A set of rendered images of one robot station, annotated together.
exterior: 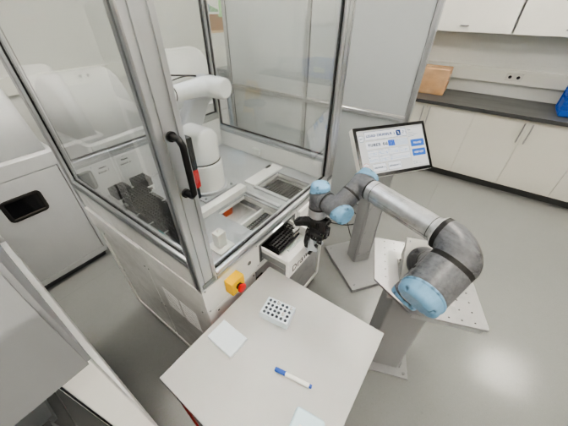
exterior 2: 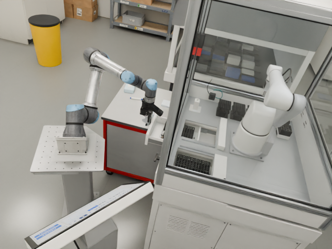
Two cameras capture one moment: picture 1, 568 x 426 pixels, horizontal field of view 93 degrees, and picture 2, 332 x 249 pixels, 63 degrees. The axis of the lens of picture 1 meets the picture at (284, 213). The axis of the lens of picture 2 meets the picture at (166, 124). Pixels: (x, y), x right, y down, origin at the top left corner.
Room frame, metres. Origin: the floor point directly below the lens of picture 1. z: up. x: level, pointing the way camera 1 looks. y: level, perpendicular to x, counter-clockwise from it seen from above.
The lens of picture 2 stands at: (2.26, -0.76, 2.18)
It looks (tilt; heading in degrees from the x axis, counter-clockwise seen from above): 39 degrees down; 151
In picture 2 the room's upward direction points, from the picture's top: 11 degrees clockwise
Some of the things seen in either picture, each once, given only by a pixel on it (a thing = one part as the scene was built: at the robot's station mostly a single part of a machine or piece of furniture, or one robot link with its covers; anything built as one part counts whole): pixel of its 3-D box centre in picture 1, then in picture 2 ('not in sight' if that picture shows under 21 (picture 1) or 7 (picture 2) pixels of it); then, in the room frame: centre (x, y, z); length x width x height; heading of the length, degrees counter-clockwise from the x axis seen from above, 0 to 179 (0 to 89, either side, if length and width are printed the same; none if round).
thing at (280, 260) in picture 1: (270, 233); (179, 135); (1.00, 0.07, 0.86); 0.40 x 0.26 x 0.06; 55
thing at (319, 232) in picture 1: (317, 226); (147, 106); (0.85, -0.14, 1.04); 0.09 x 0.08 x 0.12; 54
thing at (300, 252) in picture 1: (304, 250); (151, 127); (0.88, -0.10, 0.87); 0.29 x 0.02 x 0.11; 145
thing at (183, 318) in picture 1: (228, 254); (217, 193); (1.29, 0.38, 0.40); 1.03 x 0.95 x 0.80; 145
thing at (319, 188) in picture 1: (319, 195); (150, 88); (0.85, -0.14, 1.20); 0.09 x 0.08 x 0.11; 32
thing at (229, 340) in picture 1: (227, 338); (169, 104); (0.51, 0.21, 0.77); 0.13 x 0.09 x 0.02; 53
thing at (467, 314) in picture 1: (418, 283); (72, 152); (0.83, -0.67, 0.70); 0.45 x 0.44 x 0.12; 75
